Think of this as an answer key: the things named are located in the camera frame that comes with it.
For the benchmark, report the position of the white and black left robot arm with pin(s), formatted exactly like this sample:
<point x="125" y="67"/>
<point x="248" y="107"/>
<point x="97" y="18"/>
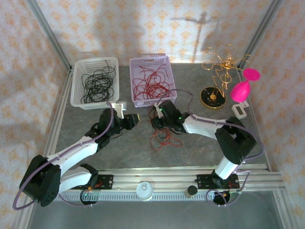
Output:
<point x="71" y="150"/>

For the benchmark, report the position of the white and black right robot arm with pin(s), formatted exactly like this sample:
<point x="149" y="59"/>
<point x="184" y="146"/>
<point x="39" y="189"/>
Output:
<point x="202" y="125"/>

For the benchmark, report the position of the lavender perforated plastic basket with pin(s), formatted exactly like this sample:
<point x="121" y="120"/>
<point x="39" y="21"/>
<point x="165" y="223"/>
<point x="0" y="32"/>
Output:
<point x="143" y="103"/>

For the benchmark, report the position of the white perforated plastic basket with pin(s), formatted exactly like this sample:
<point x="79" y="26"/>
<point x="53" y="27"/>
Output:
<point x="90" y="106"/>

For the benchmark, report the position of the white digital timer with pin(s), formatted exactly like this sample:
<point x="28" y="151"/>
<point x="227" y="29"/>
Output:
<point x="239" y="112"/>

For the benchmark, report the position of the white round cap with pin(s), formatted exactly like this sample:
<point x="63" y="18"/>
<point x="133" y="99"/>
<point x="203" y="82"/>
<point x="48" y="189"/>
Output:
<point x="144" y="190"/>

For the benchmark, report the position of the pink flocked goblet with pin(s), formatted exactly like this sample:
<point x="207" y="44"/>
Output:
<point x="240" y="91"/>

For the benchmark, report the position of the black round knob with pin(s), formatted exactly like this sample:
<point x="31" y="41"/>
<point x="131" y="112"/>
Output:
<point x="192" y="190"/>

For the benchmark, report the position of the aluminium side rail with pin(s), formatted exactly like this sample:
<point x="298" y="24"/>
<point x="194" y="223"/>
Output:
<point x="60" y="107"/>

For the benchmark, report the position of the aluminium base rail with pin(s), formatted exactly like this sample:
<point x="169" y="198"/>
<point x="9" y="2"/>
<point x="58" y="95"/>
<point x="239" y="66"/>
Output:
<point x="166" y="179"/>

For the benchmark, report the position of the aluminium frame post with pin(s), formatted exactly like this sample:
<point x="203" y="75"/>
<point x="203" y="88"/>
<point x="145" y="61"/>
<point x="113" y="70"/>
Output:
<point x="262" y="31"/>
<point x="47" y="31"/>

